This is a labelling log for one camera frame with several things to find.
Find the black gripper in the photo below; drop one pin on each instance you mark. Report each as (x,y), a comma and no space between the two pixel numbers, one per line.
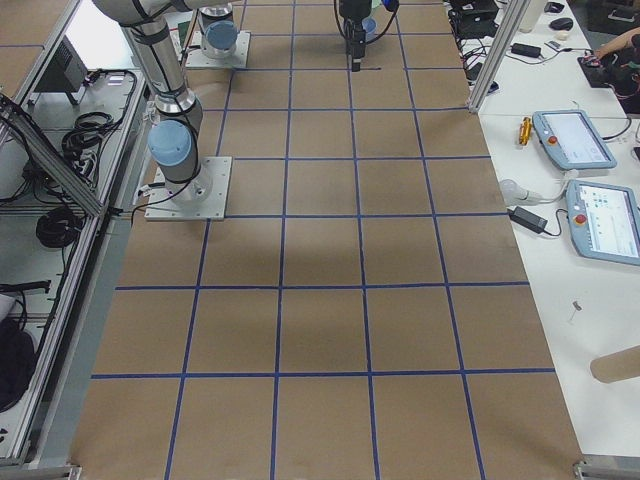
(352,20)

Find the person hand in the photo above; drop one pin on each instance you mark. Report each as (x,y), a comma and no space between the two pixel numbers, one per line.
(602,51)

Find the small black power brick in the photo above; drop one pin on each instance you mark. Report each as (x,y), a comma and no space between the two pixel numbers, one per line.
(526,50)

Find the yellow screwdriver tool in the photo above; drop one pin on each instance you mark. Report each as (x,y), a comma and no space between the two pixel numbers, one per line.
(525,131)

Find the black computer mouse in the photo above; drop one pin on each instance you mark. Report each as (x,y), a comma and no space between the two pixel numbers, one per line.
(561,24)

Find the white light bulb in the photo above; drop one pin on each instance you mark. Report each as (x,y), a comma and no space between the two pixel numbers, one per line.
(514,194)

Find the upper teach pendant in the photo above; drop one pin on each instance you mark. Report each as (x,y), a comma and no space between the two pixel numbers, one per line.
(571,141)

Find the teach pendant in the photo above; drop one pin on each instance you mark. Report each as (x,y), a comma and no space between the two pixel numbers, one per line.
(603,221)
(571,141)

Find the black power adapter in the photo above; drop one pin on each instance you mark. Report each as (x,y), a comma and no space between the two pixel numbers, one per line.
(527,219)

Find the black control box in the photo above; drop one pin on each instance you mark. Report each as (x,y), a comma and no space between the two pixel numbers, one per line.
(65,73)

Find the brown paper table cover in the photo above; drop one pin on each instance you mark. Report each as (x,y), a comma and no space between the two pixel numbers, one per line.
(362,312)

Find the lower teach pendant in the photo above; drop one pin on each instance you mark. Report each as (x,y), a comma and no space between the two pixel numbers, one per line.
(603,221)

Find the cardboard tube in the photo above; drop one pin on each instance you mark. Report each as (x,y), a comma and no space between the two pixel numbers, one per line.
(618,366)

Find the aluminium frame post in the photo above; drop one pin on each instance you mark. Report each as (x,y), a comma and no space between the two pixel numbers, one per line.
(513,15)

